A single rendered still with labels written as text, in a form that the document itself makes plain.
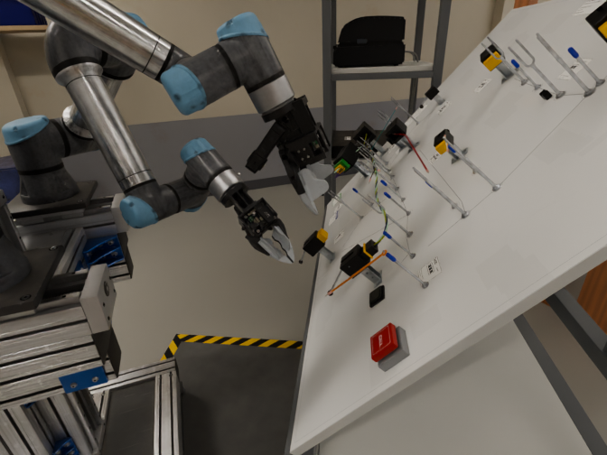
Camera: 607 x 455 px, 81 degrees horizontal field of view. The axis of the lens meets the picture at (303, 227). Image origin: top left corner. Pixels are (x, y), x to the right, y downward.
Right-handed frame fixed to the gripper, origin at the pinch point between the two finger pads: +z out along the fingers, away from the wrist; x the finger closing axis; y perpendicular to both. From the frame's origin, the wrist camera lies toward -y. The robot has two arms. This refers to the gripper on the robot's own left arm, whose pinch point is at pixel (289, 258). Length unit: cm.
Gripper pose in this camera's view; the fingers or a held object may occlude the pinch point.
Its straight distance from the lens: 84.0
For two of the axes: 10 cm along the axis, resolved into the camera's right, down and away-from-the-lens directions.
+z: 6.6, 7.4, -1.0
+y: 1.2, -2.4, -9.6
